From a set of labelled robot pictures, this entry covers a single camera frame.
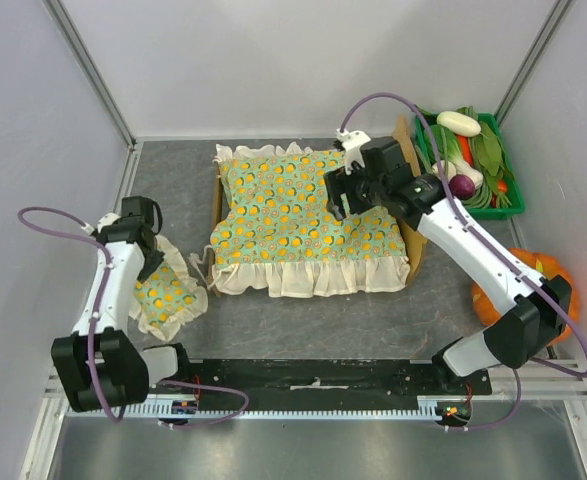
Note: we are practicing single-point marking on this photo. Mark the orange toy carrot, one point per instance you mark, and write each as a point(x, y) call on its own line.
point(465, 149)

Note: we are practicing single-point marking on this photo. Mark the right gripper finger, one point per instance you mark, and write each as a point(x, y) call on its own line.
point(351, 185)
point(335, 189)

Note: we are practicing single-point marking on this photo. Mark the toy bok choy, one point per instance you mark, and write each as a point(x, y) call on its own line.
point(451, 156)

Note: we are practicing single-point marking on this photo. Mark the white toy radish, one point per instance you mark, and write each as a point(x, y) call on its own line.
point(458, 123)

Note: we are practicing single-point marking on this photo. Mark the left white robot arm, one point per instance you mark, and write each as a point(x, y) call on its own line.
point(98, 366)

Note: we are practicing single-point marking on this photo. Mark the large lemon print cushion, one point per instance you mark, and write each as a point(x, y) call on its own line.
point(303, 225)

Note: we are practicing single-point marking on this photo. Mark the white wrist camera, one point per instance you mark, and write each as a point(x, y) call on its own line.
point(350, 143)
point(106, 220)

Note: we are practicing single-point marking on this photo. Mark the green plastic tray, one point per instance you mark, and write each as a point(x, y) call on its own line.
point(498, 210)

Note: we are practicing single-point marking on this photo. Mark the green toy spinach leaves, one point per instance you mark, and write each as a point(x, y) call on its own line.
point(488, 150)

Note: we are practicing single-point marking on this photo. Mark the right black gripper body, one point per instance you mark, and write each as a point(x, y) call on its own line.
point(343, 191)

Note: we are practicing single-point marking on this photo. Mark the small lemon print pillow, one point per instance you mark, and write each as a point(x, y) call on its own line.
point(169, 298)

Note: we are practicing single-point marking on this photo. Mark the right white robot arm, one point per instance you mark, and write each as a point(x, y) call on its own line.
point(530, 306)

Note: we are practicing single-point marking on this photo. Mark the purple toy onion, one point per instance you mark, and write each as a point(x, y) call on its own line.
point(462, 187)

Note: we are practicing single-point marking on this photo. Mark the green toy long beans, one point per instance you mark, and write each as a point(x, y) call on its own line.
point(436, 168)

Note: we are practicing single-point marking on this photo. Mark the grey slotted cable duct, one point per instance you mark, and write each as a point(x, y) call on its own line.
point(174, 411)

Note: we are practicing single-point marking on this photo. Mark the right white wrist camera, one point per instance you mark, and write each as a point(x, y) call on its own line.
point(350, 143)

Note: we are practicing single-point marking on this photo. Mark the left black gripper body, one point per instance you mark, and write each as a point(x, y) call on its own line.
point(153, 260)

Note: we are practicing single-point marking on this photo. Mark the wooden pet bed frame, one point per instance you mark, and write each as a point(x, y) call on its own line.
point(413, 250)

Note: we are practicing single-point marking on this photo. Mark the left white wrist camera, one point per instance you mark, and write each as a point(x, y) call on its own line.
point(106, 220)

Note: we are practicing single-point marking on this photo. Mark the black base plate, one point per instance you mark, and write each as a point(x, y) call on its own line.
point(317, 383)

